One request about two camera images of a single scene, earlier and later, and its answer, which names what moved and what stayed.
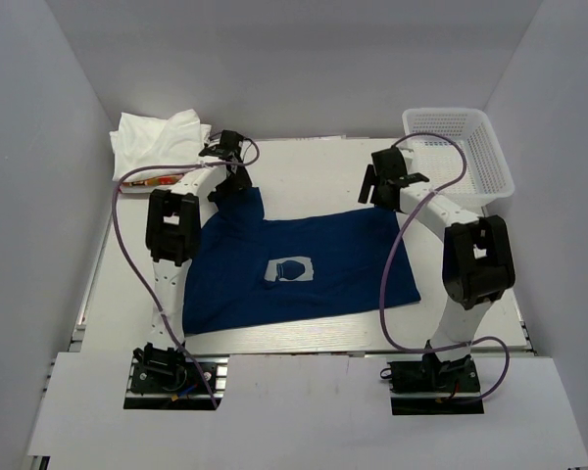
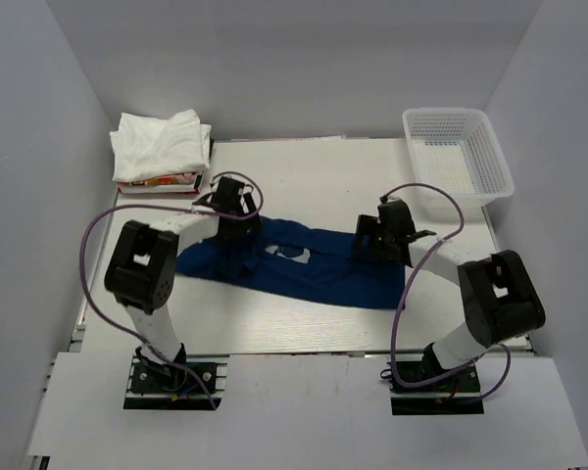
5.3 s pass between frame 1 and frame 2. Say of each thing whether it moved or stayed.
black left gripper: moved
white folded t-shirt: stayed
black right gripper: moved
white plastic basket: stayed
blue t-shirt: moved
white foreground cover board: stayed
